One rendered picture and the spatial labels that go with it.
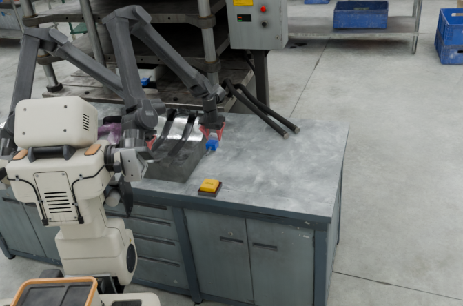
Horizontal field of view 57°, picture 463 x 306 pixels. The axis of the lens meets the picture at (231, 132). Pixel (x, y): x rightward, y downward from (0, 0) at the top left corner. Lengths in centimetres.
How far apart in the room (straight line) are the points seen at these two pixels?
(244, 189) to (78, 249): 66
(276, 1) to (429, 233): 161
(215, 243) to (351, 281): 83
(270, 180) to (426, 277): 113
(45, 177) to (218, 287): 118
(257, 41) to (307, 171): 85
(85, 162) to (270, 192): 77
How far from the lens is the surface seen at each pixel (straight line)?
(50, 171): 135
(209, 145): 178
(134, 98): 141
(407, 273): 256
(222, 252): 203
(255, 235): 188
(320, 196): 171
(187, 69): 166
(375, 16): 522
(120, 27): 150
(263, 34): 234
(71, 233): 154
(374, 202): 295
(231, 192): 174
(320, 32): 520
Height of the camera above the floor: 190
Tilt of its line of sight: 31 degrees down
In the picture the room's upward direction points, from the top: 6 degrees counter-clockwise
